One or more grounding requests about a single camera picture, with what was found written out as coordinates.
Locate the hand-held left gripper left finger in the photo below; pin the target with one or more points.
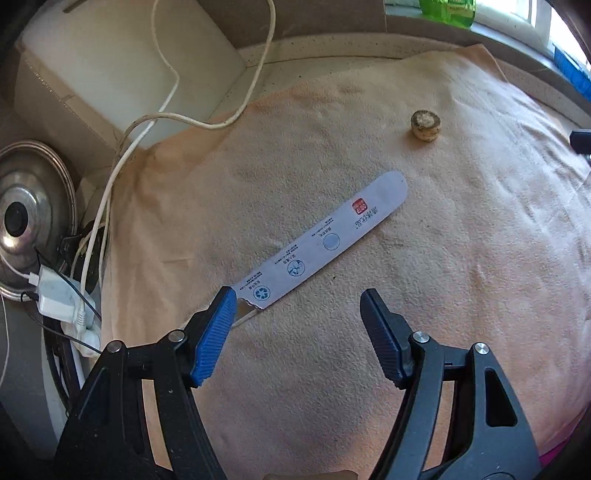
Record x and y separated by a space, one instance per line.
212 332

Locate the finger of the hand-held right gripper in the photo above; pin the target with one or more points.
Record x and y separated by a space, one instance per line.
582 141

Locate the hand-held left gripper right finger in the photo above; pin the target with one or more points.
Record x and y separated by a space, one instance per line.
383 332

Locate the white printed paper strip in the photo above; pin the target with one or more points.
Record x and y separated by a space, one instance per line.
332 242

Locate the blue plastic item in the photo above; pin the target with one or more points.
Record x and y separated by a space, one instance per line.
572 69

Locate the white framed window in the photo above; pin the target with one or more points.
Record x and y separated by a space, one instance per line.
508 9

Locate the white power strip with plugs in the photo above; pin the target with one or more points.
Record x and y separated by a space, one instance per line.
60 333

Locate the small brown round cork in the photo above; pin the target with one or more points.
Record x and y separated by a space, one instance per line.
425 127

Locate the white charger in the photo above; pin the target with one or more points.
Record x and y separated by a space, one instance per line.
55 284

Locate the beige towel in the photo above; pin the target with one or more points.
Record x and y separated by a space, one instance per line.
323 161

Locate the green dish soap bottle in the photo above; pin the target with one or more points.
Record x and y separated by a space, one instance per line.
445 11

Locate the steel pot lid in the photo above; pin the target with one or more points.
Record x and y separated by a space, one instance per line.
41 184

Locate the white appliance box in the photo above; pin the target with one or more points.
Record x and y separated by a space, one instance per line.
115 55

